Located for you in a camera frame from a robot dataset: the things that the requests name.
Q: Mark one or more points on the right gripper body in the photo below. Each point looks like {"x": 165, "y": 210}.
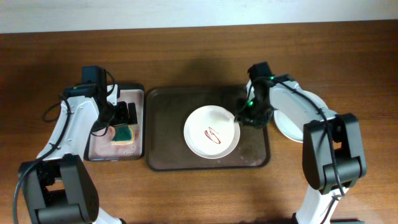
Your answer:
{"x": 255, "y": 113}

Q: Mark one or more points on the small black water tray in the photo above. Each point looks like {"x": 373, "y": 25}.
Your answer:
{"x": 99, "y": 147}

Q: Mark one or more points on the white plate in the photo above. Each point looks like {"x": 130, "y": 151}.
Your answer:
{"x": 287, "y": 127}
{"x": 211, "y": 132}

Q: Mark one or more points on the large brown serving tray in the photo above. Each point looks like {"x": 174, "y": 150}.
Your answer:
{"x": 167, "y": 110}

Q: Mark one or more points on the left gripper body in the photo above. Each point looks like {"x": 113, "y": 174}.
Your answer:
{"x": 117, "y": 116}

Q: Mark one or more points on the white plate front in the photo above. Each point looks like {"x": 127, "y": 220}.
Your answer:
{"x": 287, "y": 127}

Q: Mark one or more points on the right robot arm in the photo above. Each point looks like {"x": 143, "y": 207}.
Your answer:
{"x": 333, "y": 157}

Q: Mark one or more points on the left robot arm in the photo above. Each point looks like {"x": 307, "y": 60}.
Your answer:
{"x": 56, "y": 185}

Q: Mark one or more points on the green and yellow sponge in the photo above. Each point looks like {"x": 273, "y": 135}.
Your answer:
{"x": 123, "y": 135}

